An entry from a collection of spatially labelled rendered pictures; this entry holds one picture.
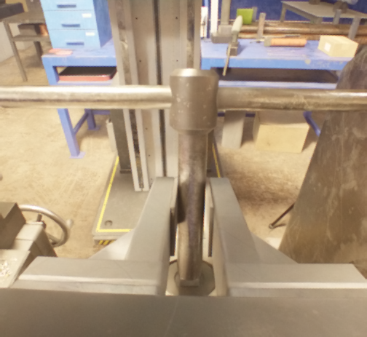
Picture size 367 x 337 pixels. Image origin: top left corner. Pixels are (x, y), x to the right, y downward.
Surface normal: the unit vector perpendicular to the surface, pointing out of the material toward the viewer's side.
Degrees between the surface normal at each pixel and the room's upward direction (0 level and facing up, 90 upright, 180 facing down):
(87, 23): 90
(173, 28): 90
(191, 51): 90
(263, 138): 90
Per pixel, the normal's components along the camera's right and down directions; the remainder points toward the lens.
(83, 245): 0.00, -0.81
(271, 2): -0.04, 0.59
